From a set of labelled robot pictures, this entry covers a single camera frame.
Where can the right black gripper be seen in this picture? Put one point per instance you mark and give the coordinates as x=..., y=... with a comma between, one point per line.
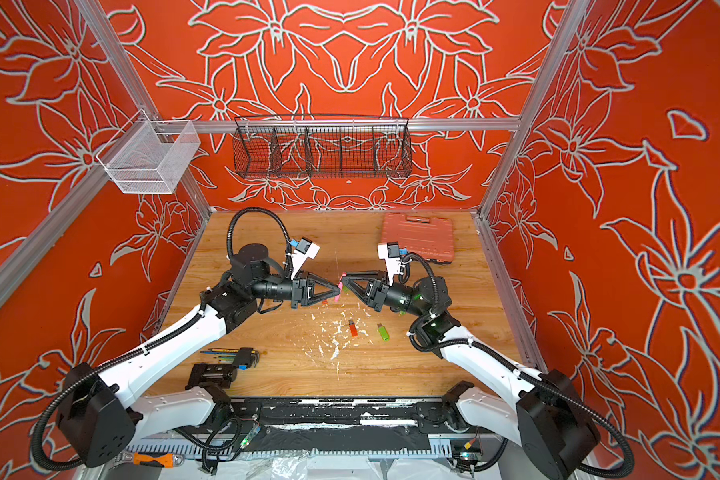
x=378, y=294

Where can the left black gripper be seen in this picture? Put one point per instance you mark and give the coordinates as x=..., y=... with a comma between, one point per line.
x=303, y=291

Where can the pink usb drive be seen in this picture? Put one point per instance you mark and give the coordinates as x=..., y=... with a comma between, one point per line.
x=339, y=291

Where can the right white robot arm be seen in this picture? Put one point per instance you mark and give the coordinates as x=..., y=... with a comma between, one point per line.
x=540, y=412

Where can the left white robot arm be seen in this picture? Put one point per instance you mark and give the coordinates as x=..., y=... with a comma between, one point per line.
x=101, y=410

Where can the green usb drive front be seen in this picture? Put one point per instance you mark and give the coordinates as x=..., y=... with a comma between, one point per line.
x=383, y=332

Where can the red plastic tool case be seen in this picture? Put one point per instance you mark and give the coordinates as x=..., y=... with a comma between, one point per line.
x=430, y=237

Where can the hex key set holder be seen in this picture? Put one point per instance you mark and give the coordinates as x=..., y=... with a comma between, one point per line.
x=243, y=358

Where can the black bit holder block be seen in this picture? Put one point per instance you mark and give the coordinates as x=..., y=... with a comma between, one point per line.
x=221, y=375

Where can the clear plastic bin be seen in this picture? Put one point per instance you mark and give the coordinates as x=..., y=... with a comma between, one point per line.
x=147, y=156

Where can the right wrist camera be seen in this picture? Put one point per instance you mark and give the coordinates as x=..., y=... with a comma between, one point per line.
x=391, y=252

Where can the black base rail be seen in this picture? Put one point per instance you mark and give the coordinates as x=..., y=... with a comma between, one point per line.
x=376, y=427

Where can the black wire basket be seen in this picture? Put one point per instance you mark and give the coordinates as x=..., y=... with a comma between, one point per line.
x=322, y=147

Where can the orange handled wrench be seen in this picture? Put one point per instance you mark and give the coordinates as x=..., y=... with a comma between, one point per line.
x=162, y=460

